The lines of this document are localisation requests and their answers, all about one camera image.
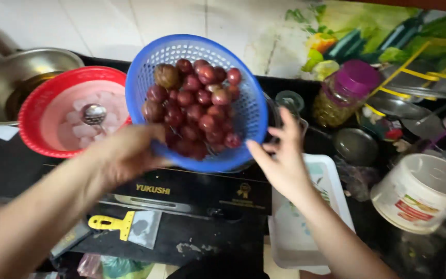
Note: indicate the person's left hand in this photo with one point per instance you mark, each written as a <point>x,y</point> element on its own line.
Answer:
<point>124,155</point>

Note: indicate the person's right hand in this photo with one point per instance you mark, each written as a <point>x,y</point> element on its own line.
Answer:
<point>285,166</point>

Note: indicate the person's left fingers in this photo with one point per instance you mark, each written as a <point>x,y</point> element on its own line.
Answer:
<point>157,135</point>

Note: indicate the blue plastic colander basket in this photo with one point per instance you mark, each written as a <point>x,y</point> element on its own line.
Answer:
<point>252,112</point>

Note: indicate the pile of purple passion fruits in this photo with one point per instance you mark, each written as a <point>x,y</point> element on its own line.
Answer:
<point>196,106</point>

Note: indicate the black induction cooktop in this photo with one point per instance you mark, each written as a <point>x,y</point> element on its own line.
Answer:
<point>192,190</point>

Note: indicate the metal spoon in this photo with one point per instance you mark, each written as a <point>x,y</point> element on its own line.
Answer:
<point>93,115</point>

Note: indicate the pile of ice cubes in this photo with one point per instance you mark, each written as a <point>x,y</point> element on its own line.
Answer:
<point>87,124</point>

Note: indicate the red plastic basket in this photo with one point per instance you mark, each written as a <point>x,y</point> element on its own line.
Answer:
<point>33,112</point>

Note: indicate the plastic bags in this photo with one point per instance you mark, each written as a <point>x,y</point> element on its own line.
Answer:
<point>118,267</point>

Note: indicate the clear glass mug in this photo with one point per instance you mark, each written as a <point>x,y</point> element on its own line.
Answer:
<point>290,102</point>

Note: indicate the large steel pot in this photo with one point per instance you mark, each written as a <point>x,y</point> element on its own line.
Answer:
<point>10,81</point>

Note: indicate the white plastic tray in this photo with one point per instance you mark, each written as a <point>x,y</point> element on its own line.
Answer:
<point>316,217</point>

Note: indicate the purple lidded glass jar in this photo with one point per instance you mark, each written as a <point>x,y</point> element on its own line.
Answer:
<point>343,93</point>

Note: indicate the dark round pan lid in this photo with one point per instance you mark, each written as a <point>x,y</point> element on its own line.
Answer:
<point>355,146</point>

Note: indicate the white plastic bucket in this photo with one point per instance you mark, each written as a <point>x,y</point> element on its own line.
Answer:
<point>420,193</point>

